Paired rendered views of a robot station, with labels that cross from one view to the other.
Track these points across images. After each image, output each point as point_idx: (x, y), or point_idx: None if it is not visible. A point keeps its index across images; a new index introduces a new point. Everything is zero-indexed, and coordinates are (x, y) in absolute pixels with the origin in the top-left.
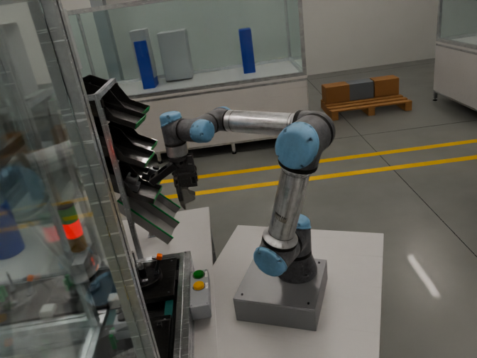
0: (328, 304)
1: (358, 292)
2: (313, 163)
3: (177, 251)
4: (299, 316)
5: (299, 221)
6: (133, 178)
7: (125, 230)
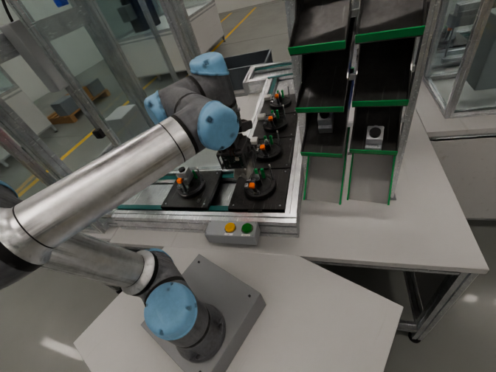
0: (175, 366)
1: None
2: None
3: (342, 223)
4: None
5: (151, 309)
6: (317, 116)
7: (410, 171)
